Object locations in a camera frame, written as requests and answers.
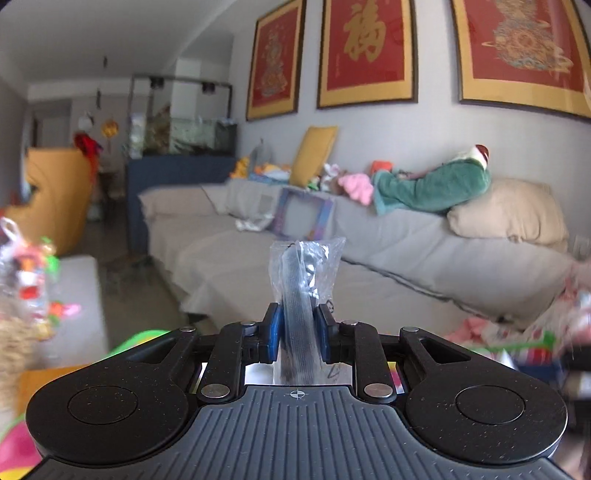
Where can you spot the yellow hanging lantern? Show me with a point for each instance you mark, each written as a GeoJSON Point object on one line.
{"type": "Point", "coordinates": [109, 128]}

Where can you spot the beige pillow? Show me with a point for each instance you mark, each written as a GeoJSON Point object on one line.
{"type": "Point", "coordinates": [508, 212]}

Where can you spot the glass jar of nuts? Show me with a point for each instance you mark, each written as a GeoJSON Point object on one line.
{"type": "Point", "coordinates": [11, 360]}

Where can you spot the green plush toy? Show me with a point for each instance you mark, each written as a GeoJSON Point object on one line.
{"type": "Point", "coordinates": [429, 189]}

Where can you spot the colourful cartoon play mat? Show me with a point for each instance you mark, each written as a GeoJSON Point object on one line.
{"type": "Point", "coordinates": [14, 447]}

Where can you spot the clear bag with black item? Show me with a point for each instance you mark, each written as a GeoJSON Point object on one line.
{"type": "Point", "coordinates": [300, 277]}

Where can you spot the white red plush toy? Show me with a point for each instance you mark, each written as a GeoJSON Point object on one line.
{"type": "Point", "coordinates": [475, 156]}

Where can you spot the plastic bag of toys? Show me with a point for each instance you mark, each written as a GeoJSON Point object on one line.
{"type": "Point", "coordinates": [27, 277]}

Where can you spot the pink plush toy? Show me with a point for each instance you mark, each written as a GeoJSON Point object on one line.
{"type": "Point", "coordinates": [358, 187]}

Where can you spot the orange cloth item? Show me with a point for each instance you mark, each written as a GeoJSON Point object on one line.
{"type": "Point", "coordinates": [381, 166]}

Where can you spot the grey low table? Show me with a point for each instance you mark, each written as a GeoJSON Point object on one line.
{"type": "Point", "coordinates": [78, 309]}

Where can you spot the grey sofa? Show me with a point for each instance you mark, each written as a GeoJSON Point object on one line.
{"type": "Point", "coordinates": [392, 249]}

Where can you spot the yellow pillow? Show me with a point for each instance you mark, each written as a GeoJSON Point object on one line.
{"type": "Point", "coordinates": [314, 154]}

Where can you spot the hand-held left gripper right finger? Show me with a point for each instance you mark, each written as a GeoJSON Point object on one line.
{"type": "Point", "coordinates": [323, 332]}

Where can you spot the grey plush toy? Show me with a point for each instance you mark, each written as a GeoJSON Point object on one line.
{"type": "Point", "coordinates": [263, 154]}

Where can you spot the red framed figure picture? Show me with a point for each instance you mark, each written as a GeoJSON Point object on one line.
{"type": "Point", "coordinates": [277, 60]}

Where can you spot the red framed calligraphy picture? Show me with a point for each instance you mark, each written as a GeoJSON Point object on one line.
{"type": "Point", "coordinates": [367, 50]}

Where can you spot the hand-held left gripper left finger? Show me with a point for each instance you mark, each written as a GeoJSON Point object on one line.
{"type": "Point", "coordinates": [276, 332]}

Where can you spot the blue cabinet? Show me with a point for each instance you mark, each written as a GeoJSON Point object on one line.
{"type": "Point", "coordinates": [175, 173]}

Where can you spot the yellow plush toy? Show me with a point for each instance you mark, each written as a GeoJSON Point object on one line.
{"type": "Point", "coordinates": [241, 168]}

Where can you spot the purple window box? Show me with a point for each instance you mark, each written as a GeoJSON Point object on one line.
{"type": "Point", "coordinates": [325, 217]}

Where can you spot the pile of plush toys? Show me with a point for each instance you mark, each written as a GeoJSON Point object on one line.
{"type": "Point", "coordinates": [325, 177]}

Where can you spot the red hanging decoration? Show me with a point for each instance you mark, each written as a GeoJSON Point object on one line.
{"type": "Point", "coordinates": [87, 144]}

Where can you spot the large red framed picture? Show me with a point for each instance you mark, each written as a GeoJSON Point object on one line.
{"type": "Point", "coordinates": [521, 50]}

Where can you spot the yellow armchair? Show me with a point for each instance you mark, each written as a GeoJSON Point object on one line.
{"type": "Point", "coordinates": [55, 198]}

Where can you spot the white cloth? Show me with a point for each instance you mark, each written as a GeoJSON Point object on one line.
{"type": "Point", "coordinates": [251, 224]}

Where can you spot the glass fish tank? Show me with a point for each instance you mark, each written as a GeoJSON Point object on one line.
{"type": "Point", "coordinates": [184, 131]}

